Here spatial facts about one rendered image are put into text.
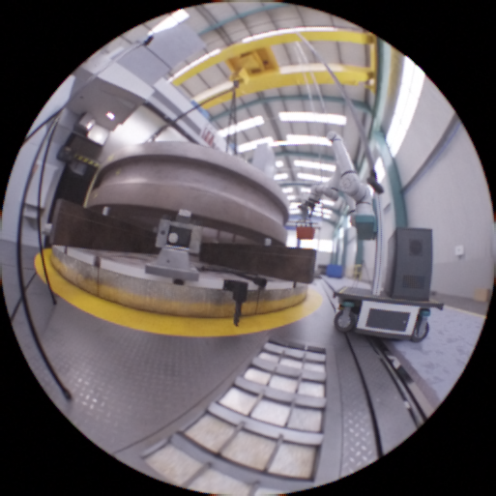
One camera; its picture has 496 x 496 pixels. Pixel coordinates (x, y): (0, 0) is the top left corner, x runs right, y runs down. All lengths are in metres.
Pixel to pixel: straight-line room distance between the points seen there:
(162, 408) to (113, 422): 0.16
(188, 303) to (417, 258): 1.68
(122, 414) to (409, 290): 1.55
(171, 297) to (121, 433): 0.91
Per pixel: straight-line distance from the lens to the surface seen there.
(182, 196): 1.70
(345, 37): 11.50
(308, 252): 1.64
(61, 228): 1.64
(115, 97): 2.73
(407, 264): 1.32
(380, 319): 1.24
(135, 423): 0.54
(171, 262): 0.90
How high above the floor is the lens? 0.47
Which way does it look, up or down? 4 degrees up
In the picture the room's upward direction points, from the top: 8 degrees clockwise
